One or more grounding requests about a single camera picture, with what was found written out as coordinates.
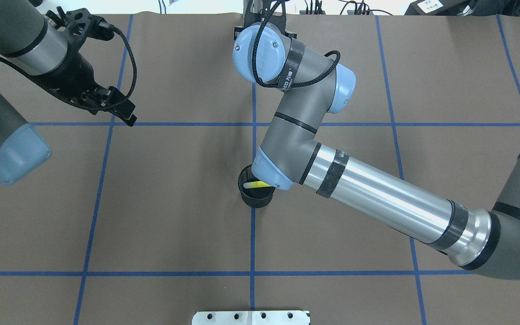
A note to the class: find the black mesh pen cup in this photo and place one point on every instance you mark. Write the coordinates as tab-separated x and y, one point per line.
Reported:
253	194

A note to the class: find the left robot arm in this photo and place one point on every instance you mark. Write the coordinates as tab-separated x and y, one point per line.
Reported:
45	49

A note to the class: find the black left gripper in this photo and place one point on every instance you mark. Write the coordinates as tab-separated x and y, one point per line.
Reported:
78	74

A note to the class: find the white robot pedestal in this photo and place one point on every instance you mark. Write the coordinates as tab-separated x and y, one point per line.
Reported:
262	317

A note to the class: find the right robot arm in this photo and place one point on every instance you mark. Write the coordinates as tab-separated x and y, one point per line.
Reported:
475	85

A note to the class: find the yellow marker pen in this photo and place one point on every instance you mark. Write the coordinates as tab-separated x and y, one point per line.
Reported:
255	184

